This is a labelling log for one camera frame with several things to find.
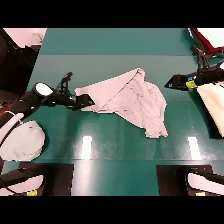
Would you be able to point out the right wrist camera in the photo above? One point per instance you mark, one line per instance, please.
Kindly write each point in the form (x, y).
(201, 60)

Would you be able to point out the light grey shirt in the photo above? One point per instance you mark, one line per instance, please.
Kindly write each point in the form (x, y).
(133, 96)

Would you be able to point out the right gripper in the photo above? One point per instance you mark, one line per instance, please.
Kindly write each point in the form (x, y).
(182, 82)

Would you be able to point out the cream garment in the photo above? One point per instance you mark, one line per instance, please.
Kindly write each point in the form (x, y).
(213, 100)

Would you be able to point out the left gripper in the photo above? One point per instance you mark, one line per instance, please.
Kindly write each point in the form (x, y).
(82, 101)

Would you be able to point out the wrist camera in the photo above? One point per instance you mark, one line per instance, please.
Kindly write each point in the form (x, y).
(67, 77)
(201, 60)

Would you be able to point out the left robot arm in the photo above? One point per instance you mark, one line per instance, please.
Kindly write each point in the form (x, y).
(27, 101)

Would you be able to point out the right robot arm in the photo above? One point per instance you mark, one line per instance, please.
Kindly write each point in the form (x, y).
(213, 76)

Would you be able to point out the pale grey garment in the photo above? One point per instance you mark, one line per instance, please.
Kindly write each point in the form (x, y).
(25, 141)

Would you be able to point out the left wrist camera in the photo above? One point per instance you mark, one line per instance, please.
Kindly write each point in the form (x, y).
(67, 77)

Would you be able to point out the white garment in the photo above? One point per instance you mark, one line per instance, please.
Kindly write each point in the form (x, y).
(215, 35)

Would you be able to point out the red garment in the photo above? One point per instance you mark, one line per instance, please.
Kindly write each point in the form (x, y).
(208, 47)

